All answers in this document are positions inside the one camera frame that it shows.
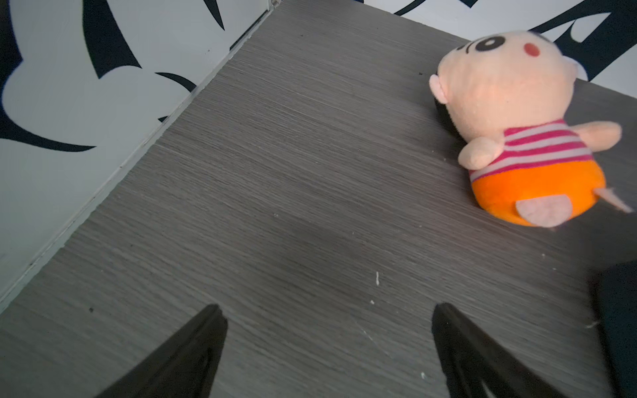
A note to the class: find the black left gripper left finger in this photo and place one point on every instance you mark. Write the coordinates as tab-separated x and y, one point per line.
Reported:
185	365

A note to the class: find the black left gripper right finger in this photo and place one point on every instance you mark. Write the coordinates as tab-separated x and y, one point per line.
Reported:
475	365

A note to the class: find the teal plastic storage box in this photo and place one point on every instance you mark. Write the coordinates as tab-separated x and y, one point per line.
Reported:
614	298

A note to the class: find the plush baby doll toy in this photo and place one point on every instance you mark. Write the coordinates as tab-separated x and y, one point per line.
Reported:
507	95

